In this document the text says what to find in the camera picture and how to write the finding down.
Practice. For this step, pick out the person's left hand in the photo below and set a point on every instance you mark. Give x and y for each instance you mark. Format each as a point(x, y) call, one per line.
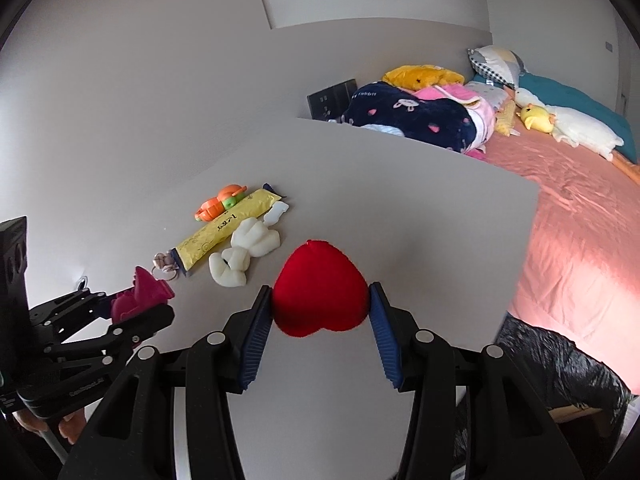
point(70, 427)

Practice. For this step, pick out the yellow duck plush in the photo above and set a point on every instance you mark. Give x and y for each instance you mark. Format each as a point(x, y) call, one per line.
point(535, 117)

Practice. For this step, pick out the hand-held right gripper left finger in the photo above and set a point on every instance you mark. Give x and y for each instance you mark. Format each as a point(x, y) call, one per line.
point(255, 340)

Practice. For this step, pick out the long yellow packet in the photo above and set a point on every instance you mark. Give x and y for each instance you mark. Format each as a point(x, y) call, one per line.
point(220, 230)

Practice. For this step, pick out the teal quilt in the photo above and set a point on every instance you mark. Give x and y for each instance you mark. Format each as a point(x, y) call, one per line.
point(570, 92)

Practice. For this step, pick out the yellow star pillow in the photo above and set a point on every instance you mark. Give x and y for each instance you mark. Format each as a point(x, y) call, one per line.
point(420, 76)

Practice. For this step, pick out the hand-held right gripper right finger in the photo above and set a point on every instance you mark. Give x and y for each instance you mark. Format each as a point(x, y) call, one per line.
point(385, 340)

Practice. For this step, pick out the white goose plush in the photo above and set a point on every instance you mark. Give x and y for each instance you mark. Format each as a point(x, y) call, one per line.
point(585, 130)

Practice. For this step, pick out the long yellow plush pillow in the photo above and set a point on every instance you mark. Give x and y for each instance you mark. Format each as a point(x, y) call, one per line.
point(506, 117)

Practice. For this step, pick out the pink blanket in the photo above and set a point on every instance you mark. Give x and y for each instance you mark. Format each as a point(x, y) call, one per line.
point(477, 110)

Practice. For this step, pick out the black wall socket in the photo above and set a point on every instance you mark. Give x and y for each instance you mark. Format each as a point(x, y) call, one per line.
point(327, 102)

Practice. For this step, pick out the checkered pillow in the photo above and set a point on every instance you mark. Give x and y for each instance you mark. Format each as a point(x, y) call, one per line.
point(492, 62)

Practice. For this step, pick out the red plush heart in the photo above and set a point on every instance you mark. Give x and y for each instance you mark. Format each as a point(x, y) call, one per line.
point(320, 290)

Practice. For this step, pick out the black trash bag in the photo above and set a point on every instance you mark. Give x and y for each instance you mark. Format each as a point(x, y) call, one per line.
point(560, 360)

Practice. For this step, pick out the bed with pink sheet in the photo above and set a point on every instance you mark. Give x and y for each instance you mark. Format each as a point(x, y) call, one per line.
point(575, 240)

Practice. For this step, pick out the navy printed blanket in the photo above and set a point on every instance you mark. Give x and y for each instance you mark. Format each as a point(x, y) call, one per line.
point(400, 110)

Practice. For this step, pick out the orange carrot toy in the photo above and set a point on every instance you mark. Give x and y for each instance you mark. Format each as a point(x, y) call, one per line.
point(220, 200)

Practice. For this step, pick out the white plush glove toy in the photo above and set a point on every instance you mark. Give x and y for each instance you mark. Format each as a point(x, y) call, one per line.
point(250, 242)

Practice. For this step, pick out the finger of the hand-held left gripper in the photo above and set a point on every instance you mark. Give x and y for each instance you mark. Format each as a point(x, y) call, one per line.
point(75, 310)
point(145, 322)

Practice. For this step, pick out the pink monster toy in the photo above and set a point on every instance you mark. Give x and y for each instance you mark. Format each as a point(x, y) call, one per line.
point(145, 290)

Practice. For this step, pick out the small white patterned pillow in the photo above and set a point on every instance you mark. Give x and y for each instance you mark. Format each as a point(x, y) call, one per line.
point(487, 94)

